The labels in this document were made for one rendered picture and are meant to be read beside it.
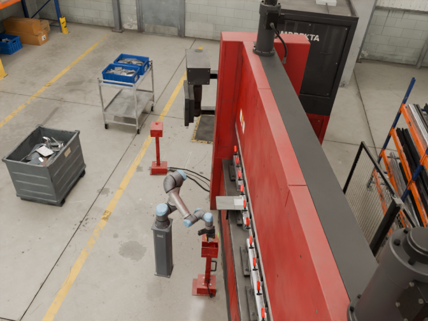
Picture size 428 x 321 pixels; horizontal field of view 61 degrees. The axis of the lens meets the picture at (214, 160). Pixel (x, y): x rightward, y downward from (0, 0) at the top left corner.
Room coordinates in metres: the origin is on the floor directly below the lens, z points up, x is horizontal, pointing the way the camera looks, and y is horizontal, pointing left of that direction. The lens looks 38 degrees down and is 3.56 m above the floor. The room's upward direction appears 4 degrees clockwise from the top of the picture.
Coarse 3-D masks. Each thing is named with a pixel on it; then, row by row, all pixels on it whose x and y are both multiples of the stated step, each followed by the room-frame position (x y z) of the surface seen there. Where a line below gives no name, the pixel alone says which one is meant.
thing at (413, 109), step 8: (408, 104) 4.00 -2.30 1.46; (416, 104) 4.07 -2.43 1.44; (408, 112) 3.91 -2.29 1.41; (416, 112) 3.82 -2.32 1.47; (416, 120) 3.64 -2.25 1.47; (424, 120) 3.70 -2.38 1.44; (416, 128) 3.55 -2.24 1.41; (424, 128) 3.48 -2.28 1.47; (424, 136) 3.31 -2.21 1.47; (424, 144) 3.23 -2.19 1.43
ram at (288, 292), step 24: (240, 96) 3.31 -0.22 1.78; (240, 120) 3.15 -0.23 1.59; (240, 144) 2.99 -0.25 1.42; (264, 144) 2.09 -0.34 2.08; (264, 168) 1.98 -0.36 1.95; (264, 192) 1.87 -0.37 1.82; (264, 216) 1.76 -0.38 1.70; (264, 240) 1.65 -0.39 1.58; (288, 240) 1.29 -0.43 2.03; (264, 264) 1.54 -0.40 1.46; (288, 264) 1.20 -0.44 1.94; (288, 288) 1.12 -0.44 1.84; (288, 312) 1.04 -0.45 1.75; (312, 312) 0.85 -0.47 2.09
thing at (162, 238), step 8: (152, 224) 2.42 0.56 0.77; (160, 232) 2.36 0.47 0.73; (168, 232) 2.34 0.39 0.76; (160, 240) 2.36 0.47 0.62; (168, 240) 2.37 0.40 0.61; (160, 248) 2.36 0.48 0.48; (168, 248) 2.37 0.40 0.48; (160, 256) 2.36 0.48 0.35; (168, 256) 2.37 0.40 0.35; (160, 264) 2.36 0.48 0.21; (168, 264) 2.36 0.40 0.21; (160, 272) 2.36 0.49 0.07; (168, 272) 2.36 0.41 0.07
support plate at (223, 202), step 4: (216, 196) 2.65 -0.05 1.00; (220, 196) 2.65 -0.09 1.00; (224, 196) 2.66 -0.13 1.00; (228, 196) 2.66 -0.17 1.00; (236, 196) 2.67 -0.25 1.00; (240, 196) 2.67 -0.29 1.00; (216, 200) 2.59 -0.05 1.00; (220, 200) 2.60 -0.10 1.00; (224, 200) 2.60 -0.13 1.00; (228, 200) 2.61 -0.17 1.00; (232, 200) 2.61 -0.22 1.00; (220, 204) 2.54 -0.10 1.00; (224, 204) 2.54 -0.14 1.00; (228, 204) 2.54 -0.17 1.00; (232, 204) 2.55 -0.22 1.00; (220, 208) 2.49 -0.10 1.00; (224, 208) 2.49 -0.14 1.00; (228, 208) 2.49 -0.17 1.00; (232, 208) 2.50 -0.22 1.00; (236, 208) 2.50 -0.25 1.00; (240, 208) 2.51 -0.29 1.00
